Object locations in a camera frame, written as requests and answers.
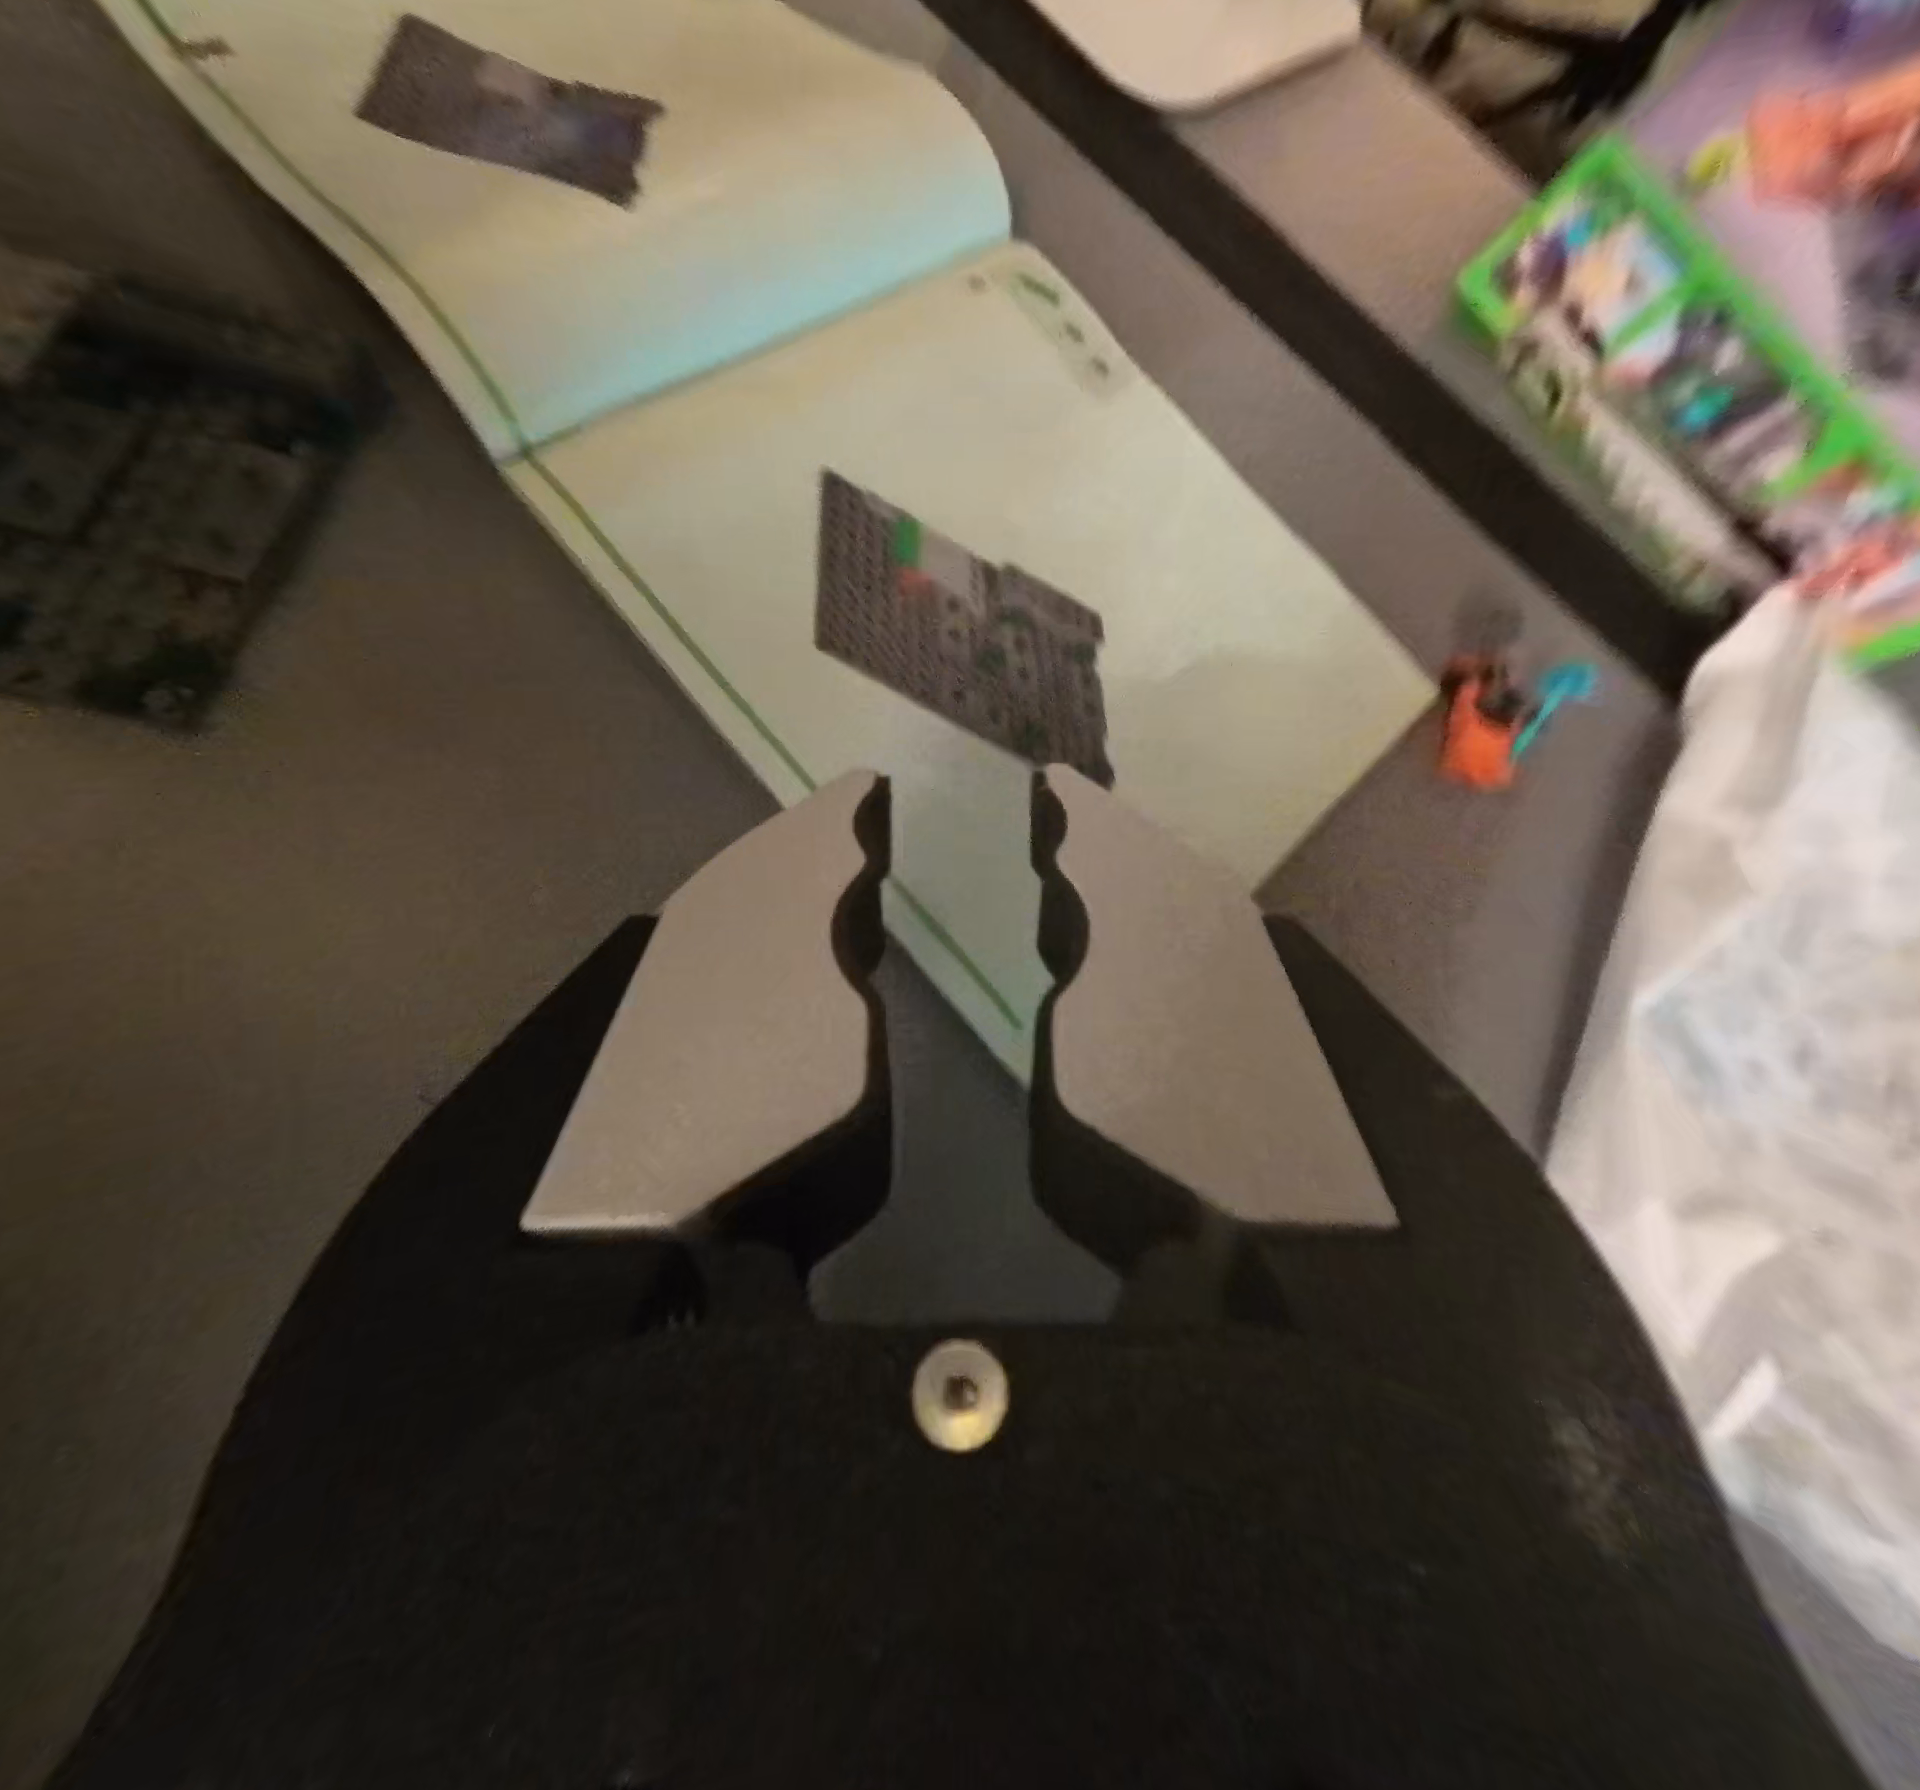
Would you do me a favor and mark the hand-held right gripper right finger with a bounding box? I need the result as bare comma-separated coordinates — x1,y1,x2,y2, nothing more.
1027,763,1404,1238

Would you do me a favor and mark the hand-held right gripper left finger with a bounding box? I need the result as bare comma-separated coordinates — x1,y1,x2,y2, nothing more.
521,766,898,1238

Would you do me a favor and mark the grey brick baseplate assembly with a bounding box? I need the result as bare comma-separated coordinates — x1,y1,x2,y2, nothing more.
0,244,399,739

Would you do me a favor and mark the brick instruction booklet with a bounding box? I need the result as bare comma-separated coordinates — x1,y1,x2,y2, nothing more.
57,0,1447,1089

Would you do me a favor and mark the grey desk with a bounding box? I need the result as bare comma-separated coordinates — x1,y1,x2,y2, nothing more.
0,0,1698,1790

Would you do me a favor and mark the black desk divider strip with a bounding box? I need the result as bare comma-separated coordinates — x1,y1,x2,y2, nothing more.
781,0,1721,704

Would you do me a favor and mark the orange toy brick figure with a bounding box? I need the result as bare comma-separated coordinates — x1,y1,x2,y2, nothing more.
1436,586,1540,790

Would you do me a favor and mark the teal toy brick tool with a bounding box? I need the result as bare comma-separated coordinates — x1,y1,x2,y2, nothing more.
1507,655,1605,763

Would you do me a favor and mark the white plastic bag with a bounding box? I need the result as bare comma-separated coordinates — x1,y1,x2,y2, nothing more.
1545,572,1920,1790

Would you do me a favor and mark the green toy set box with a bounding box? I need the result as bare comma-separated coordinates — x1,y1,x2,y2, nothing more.
1452,0,1920,673

